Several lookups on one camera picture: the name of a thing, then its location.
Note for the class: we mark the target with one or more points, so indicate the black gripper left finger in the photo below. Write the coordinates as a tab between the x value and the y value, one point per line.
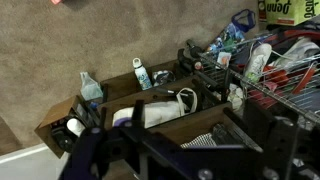
81	153

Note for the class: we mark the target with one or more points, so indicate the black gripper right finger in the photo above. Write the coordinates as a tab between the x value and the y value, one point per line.
270	140

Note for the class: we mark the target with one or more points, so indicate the dark wood shelf unit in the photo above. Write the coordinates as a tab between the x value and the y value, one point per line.
146	96

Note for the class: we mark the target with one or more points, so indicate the white blue water bottle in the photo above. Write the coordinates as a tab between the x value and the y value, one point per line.
142	75

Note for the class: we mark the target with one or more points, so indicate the white paper roll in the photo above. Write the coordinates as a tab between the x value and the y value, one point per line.
76	126

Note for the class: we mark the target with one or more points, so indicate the brown cardboard box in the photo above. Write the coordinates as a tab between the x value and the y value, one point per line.
56	115

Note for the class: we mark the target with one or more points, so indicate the white crumpled cloth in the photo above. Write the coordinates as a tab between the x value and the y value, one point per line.
235	95

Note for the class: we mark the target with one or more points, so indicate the clear plastic bag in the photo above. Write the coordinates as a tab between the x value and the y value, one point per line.
90	89

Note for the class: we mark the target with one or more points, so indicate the red clothes hanger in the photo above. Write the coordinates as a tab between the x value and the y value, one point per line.
303	80

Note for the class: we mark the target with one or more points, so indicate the white mesh mat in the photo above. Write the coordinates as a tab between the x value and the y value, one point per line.
200	140

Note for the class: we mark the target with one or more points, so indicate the white shoe with green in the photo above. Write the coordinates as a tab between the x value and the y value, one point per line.
258	61

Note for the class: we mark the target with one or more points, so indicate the black white round item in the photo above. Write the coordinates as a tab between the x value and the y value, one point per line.
163	77

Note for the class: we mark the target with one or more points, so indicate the blue reusable shopping bag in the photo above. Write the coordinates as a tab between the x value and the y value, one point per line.
231	33

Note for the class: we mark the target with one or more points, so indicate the green cardboard drink box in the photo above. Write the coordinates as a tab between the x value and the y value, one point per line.
290	11

